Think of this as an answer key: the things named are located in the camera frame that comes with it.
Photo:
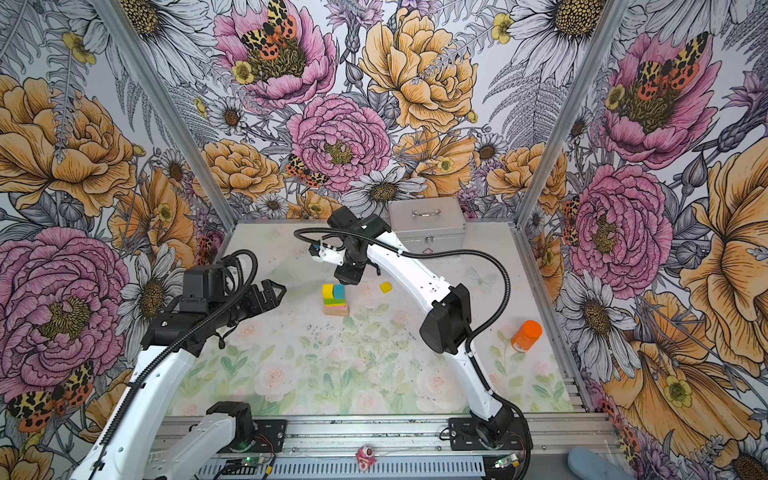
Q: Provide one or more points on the natural wood block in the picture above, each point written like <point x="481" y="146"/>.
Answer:
<point x="338" y="311"/>

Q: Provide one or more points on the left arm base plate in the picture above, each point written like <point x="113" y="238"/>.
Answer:
<point x="264" y="436"/>

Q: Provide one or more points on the blue cloth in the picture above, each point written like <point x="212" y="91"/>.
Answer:
<point x="587" y="465"/>

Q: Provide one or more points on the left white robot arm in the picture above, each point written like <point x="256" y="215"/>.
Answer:
<point x="122" y="450"/>

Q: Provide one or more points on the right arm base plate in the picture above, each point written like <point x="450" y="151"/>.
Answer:
<point x="471" y="433"/>

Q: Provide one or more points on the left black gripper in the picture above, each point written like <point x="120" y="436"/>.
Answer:
<point x="271" y="301"/>

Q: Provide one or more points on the silver metal case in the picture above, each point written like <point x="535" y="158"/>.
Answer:
<point x="428" y="225"/>

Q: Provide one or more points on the pink toy figure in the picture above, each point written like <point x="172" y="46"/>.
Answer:
<point x="365" y="458"/>

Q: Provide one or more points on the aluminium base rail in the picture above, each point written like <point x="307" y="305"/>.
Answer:
<point x="342" y="436"/>

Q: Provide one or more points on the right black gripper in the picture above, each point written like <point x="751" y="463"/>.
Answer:
<point x="351" y="276"/>

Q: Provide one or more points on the orange cup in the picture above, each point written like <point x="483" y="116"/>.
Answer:
<point x="526" y="336"/>

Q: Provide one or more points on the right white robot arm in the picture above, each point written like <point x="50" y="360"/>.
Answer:
<point x="446" y="328"/>

